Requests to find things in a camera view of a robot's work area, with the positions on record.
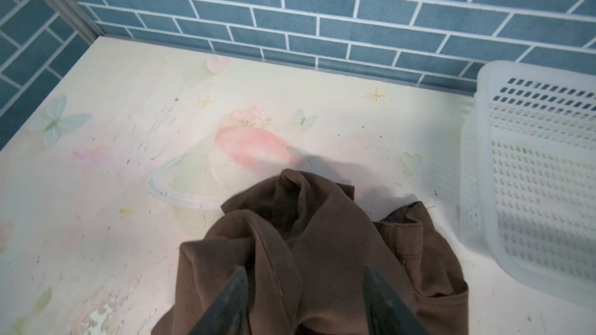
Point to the white plastic laundry basket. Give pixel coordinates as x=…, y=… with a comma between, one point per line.
x=527, y=177

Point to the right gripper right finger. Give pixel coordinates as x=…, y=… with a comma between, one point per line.
x=386, y=313

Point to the brown trousers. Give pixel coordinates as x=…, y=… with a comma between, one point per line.
x=305, y=244

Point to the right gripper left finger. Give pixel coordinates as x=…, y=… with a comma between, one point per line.
x=228, y=313

